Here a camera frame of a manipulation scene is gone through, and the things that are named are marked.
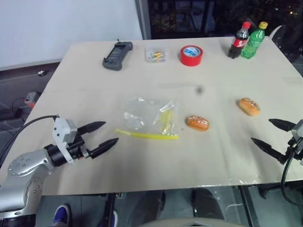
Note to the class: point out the cola bottle with red cap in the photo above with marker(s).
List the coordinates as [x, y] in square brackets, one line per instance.
[237, 45]

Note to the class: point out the black rounded shape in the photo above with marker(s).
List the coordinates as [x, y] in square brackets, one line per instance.
[207, 203]

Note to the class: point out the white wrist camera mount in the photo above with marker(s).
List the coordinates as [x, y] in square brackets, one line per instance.
[298, 128]
[62, 130]

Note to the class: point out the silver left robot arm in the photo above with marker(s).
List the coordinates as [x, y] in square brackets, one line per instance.
[21, 165]

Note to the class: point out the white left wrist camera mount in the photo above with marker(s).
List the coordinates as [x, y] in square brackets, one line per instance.
[62, 130]

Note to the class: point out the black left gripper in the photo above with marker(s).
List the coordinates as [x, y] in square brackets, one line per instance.
[77, 148]

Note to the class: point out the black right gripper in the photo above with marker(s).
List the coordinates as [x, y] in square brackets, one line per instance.
[293, 146]

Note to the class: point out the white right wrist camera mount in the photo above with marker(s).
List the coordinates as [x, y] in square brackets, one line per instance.
[298, 128]

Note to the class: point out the grey window frame post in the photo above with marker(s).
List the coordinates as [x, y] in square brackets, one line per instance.
[143, 19]

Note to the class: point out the small round black white object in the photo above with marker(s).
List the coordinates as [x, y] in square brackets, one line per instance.
[41, 73]

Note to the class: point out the blue shoe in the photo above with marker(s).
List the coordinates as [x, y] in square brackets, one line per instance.
[62, 215]

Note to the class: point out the green bottle with yellow cap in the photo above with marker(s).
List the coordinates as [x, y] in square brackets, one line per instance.
[252, 46]

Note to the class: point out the black table frame bar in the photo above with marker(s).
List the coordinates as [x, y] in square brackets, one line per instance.
[247, 208]

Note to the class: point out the hot dog bun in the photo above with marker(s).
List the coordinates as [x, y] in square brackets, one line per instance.
[198, 123]
[248, 107]

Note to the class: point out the red and grey floor device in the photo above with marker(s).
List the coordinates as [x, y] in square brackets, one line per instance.
[31, 97]

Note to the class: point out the white chair back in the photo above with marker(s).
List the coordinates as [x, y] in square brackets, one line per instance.
[274, 32]

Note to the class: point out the clear zip bag yellow seal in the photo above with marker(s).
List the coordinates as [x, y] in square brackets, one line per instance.
[142, 111]

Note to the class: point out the dark grey handheld controller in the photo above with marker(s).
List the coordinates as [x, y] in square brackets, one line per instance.
[117, 55]

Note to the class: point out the red tape roll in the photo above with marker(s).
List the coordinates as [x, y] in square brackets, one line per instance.
[191, 58]

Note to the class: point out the clear box with coloured pins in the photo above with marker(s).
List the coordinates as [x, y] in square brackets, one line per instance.
[156, 55]

